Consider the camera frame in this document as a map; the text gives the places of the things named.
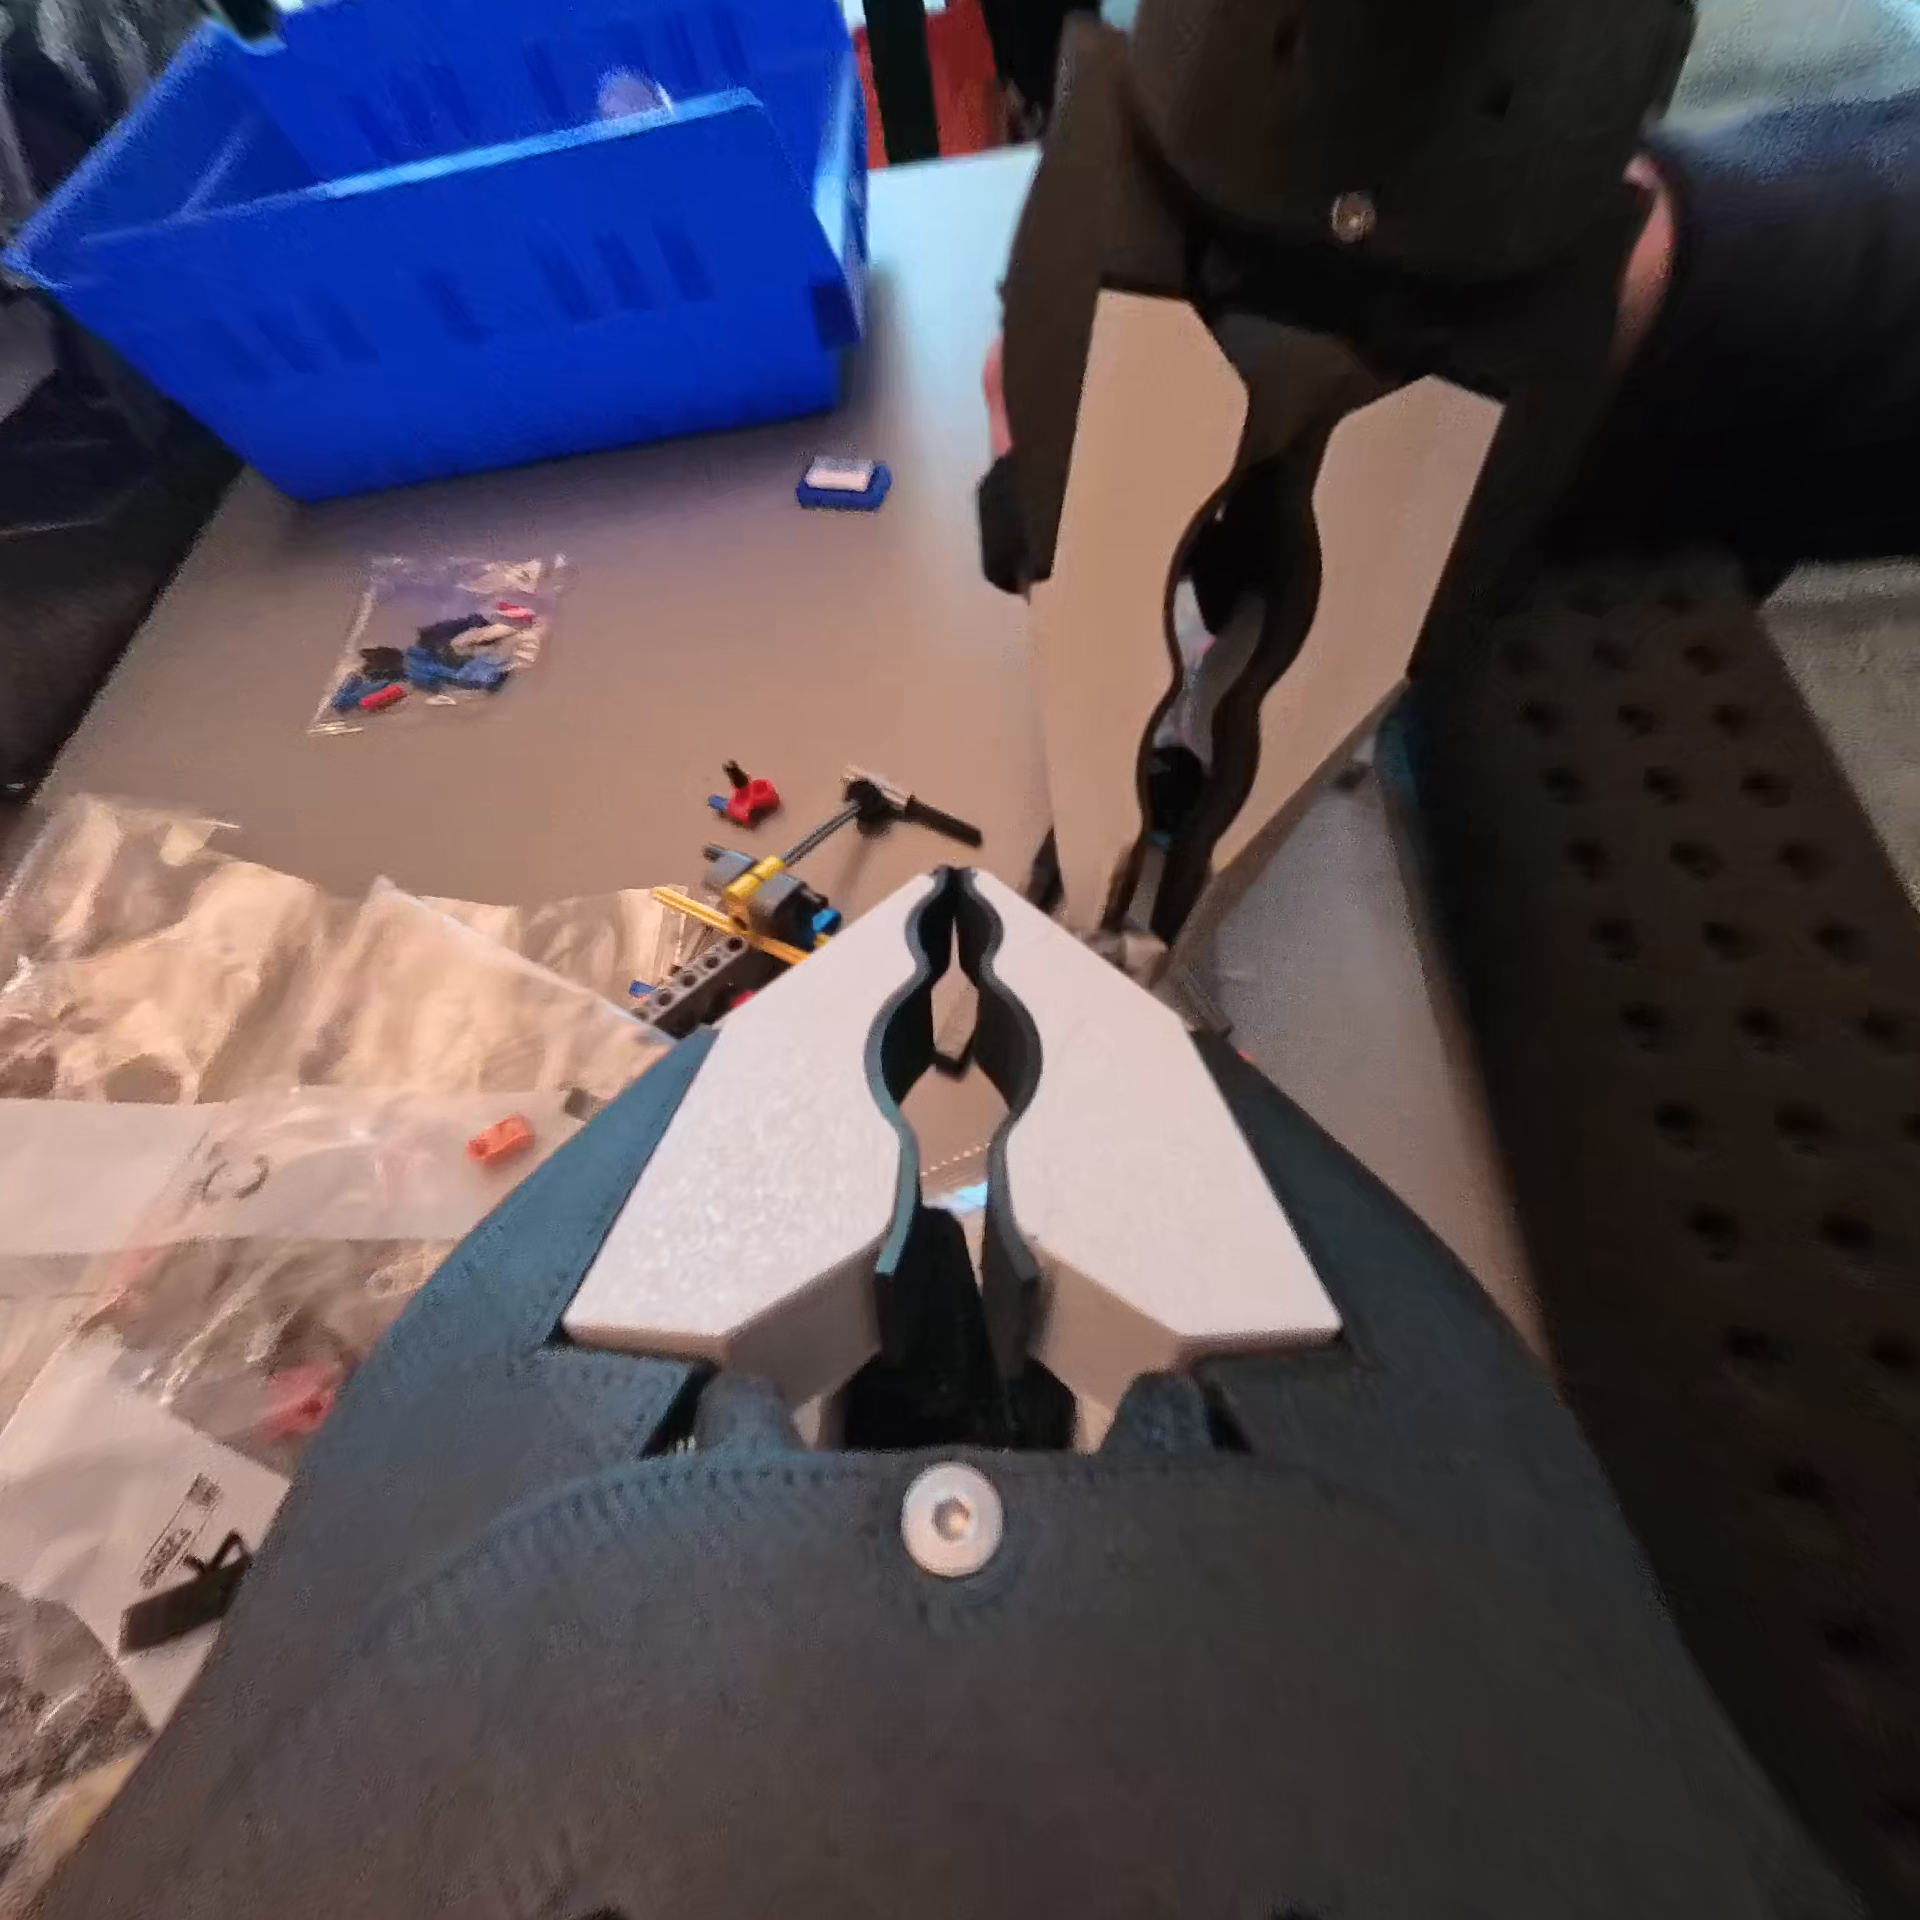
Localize person's right forearm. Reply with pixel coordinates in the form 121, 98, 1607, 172
1611, 90, 1920, 594

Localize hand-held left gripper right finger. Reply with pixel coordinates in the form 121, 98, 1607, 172
958, 867, 1345, 1453

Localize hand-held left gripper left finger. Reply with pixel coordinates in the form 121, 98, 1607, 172
562, 867, 962, 1449

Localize small bag blue lego pieces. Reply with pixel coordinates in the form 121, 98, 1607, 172
307, 552, 569, 736

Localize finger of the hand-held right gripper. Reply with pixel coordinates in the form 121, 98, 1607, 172
1118, 376, 1503, 992
1030, 289, 1262, 939

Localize red plastic object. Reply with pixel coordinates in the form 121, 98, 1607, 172
855, 0, 1037, 153

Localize blue plastic bin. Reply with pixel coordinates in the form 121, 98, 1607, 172
0, 0, 874, 505

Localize pile of clear plastic bags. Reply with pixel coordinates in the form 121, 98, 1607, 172
0, 796, 676, 1920

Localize dark perforated board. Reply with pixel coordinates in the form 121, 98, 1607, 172
1380, 556, 1920, 1920

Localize black lego beam red pins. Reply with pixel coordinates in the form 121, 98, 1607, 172
119, 1529, 255, 1653

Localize yellow grey lego assembly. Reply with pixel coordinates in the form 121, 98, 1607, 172
631, 844, 842, 1037

